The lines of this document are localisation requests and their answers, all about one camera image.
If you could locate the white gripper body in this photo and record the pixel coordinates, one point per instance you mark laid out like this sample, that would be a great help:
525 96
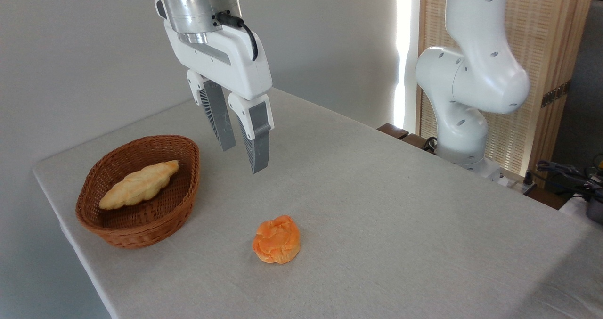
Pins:
235 64

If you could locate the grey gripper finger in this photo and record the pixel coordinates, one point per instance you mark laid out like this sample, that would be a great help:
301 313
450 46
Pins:
256 140
219 116

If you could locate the round orange bread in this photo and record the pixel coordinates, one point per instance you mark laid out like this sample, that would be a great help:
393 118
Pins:
277 241

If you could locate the long pale braided bread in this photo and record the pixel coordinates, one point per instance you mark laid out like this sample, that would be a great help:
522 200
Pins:
136 186

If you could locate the brown wicker basket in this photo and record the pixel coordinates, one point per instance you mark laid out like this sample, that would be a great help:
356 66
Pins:
118 224

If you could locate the beige tablecloth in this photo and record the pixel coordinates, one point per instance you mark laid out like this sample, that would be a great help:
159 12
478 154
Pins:
330 224

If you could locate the dark brown wooden block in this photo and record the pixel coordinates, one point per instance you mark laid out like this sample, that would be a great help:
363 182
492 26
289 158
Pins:
414 141
392 130

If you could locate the wooden folding screen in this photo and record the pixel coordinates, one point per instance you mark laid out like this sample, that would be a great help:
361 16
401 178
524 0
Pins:
546 27

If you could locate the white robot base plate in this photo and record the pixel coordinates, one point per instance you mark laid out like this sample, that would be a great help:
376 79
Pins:
490 170

